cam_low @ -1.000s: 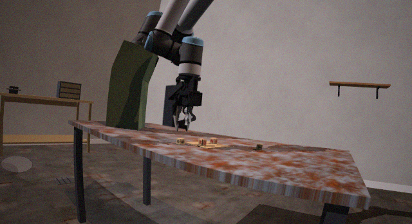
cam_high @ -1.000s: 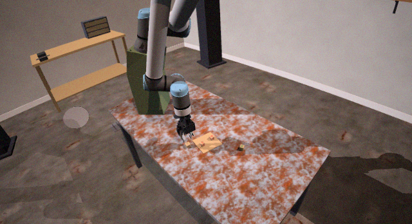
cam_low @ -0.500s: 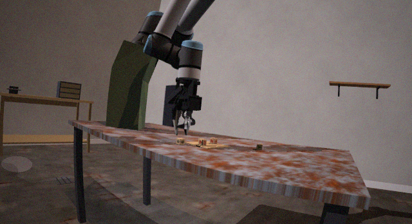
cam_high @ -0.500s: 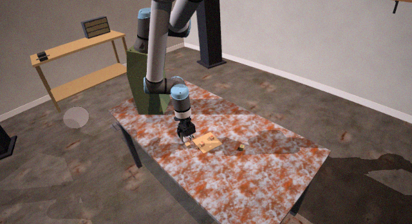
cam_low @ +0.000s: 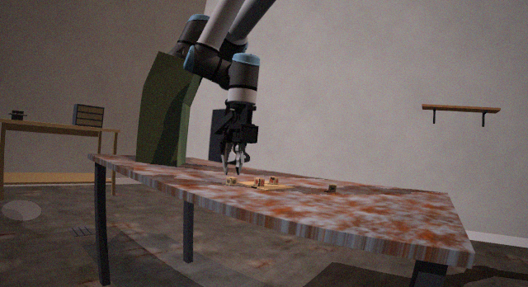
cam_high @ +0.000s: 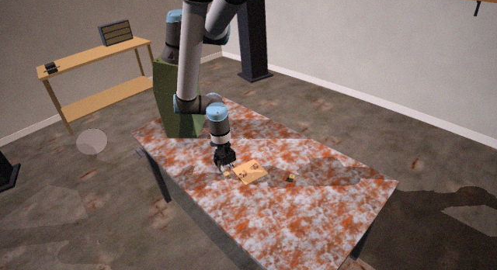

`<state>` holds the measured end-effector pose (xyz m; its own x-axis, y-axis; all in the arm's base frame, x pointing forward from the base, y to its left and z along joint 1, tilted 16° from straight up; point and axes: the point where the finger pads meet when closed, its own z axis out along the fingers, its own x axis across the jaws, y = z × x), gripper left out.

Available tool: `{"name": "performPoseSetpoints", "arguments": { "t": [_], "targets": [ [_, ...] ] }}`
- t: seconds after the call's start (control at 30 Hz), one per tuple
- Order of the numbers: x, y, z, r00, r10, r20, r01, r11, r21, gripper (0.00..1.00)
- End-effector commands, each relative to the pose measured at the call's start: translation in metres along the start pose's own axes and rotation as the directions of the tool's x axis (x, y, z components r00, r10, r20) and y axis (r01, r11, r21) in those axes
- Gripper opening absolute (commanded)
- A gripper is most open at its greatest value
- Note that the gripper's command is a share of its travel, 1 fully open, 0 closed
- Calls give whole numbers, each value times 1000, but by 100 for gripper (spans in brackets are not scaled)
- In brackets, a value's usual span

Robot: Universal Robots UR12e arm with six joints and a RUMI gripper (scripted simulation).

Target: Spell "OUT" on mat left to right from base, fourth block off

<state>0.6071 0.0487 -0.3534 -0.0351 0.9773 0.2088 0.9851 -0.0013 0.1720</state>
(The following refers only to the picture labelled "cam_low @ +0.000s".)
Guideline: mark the tan flat mat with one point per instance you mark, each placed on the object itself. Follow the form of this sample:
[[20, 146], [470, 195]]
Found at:
[[267, 186]]

